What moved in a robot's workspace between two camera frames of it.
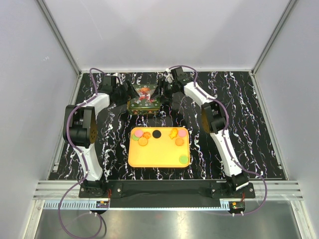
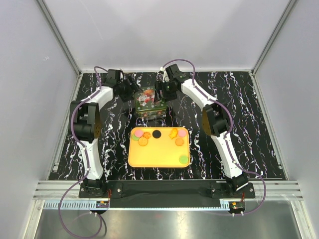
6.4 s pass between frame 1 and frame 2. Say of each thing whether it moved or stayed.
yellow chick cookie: stayed
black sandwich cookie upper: stayed
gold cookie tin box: moved
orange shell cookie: stayed
